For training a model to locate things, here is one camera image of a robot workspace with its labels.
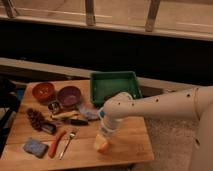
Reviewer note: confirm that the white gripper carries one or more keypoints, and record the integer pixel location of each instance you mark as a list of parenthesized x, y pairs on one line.
[(108, 126)]

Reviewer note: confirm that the yellow red apple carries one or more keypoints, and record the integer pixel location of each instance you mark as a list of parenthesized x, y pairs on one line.
[(101, 144)]

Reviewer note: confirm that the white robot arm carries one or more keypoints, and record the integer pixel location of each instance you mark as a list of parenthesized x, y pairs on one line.
[(191, 103)]

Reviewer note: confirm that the purple bowl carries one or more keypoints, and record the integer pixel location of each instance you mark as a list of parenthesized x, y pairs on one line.
[(68, 96)]

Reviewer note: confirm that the orange bowl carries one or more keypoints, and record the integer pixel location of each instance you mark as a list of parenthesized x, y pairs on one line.
[(43, 92)]

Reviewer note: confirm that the white cup blue inside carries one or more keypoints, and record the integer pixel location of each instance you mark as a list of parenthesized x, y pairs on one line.
[(101, 113)]

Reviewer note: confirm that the yellow banana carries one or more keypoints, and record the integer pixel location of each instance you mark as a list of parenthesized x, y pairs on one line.
[(64, 115)]

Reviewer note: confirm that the silver fork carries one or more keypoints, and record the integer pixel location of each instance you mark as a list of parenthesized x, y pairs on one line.
[(72, 135)]

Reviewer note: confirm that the green plastic tray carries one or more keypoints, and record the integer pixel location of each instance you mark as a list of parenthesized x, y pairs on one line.
[(105, 84)]

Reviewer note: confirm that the wooden board table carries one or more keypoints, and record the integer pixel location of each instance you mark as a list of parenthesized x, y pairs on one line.
[(130, 144)]

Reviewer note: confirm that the small metal cup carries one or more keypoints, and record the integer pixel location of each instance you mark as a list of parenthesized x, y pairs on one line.
[(54, 107)]

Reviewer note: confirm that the black metal clip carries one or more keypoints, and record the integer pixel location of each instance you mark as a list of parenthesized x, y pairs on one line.
[(49, 128)]

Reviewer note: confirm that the orange carrot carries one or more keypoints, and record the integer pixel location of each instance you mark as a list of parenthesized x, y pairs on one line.
[(55, 142)]

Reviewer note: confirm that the brown pine cone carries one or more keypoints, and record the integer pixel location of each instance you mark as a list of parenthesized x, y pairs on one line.
[(35, 118)]

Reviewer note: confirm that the blue sponge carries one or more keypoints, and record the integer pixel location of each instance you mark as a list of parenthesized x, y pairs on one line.
[(35, 147)]

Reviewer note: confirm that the black handled knife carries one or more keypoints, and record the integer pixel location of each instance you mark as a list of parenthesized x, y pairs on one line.
[(76, 122)]

